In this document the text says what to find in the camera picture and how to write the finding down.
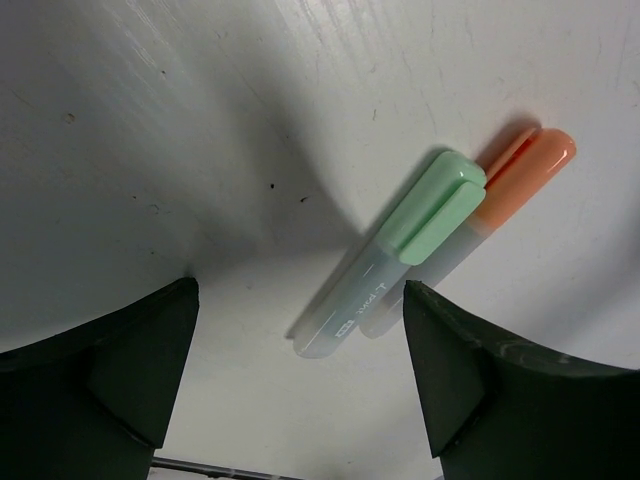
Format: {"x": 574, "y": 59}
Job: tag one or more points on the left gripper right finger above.
{"x": 499, "y": 406}

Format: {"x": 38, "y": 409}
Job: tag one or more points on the orange capped marker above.
{"x": 513, "y": 178}

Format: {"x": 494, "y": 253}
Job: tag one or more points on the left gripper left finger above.
{"x": 95, "y": 402}

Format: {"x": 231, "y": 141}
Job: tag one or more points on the green capped marker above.
{"x": 440, "y": 199}

